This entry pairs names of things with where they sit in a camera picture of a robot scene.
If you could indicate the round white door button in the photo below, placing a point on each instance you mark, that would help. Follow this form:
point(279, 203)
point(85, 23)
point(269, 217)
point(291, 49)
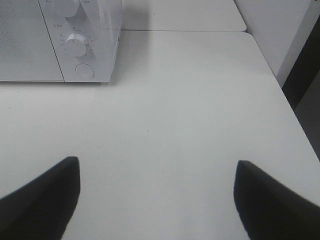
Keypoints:
point(85, 70)

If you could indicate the white microwave door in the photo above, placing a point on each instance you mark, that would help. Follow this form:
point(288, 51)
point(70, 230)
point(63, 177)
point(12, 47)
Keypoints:
point(26, 51)

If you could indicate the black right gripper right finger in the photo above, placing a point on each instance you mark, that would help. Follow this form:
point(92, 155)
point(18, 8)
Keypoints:
point(269, 210)

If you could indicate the white microwave oven body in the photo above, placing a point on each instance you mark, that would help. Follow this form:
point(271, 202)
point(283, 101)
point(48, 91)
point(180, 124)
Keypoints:
point(100, 22)

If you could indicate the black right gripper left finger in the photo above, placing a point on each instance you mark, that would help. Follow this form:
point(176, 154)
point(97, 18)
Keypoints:
point(42, 208)

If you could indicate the white control knob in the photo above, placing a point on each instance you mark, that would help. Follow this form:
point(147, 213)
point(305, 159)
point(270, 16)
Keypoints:
point(76, 44)
point(70, 8)

